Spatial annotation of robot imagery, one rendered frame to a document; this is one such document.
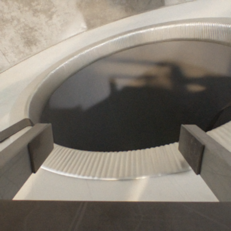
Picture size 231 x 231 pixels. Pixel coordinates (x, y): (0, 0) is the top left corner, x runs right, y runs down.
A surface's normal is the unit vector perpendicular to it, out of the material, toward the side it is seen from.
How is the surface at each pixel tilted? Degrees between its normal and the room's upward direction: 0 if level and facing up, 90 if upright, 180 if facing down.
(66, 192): 90
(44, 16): 0
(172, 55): 26
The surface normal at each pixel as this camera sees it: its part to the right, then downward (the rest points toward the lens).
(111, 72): 0.33, 0.51
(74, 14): -0.12, 0.65
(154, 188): -0.27, -0.75
